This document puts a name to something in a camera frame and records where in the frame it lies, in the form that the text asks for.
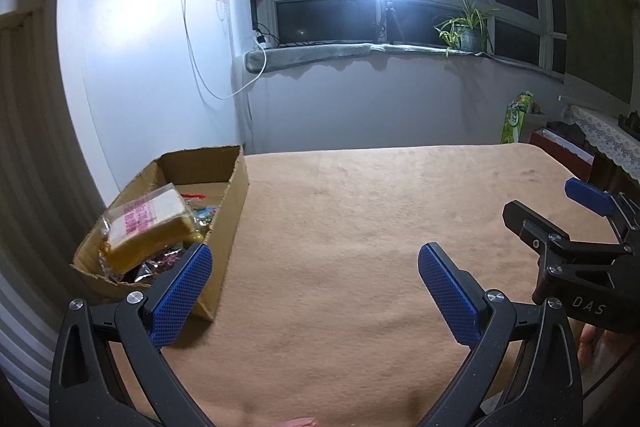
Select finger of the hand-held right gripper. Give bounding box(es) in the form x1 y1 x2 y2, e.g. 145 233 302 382
502 200 571 260
565 179 640 253

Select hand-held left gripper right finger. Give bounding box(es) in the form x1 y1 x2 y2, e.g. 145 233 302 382
418 242 585 427

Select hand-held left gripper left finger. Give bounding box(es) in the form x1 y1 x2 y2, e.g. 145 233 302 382
49 243 213 427

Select clear dark red snack packet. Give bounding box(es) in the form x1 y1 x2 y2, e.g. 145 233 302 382
125 249 188 288

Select sliced bread packet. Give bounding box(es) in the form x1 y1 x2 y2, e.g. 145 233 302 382
100 187 201 275

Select cardboard box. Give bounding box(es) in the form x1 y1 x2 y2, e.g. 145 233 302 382
71 144 250 322

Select person's right hand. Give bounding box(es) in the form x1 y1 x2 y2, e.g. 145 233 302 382
577 324 640 375

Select red box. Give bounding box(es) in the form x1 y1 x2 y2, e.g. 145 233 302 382
530 129 596 182

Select white lace cloth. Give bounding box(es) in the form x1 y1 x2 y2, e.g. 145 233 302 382
565 104 640 182

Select green carton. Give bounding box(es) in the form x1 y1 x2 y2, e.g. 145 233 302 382
501 91 535 145

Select potted plant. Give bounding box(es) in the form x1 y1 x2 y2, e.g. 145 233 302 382
434 0 501 58

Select white cabinet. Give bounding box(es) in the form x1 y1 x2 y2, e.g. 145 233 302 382
56 0 246 208

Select black tripod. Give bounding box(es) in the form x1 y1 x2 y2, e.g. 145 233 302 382
375 0 403 42

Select white cable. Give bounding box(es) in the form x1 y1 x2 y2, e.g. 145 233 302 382
181 0 268 100

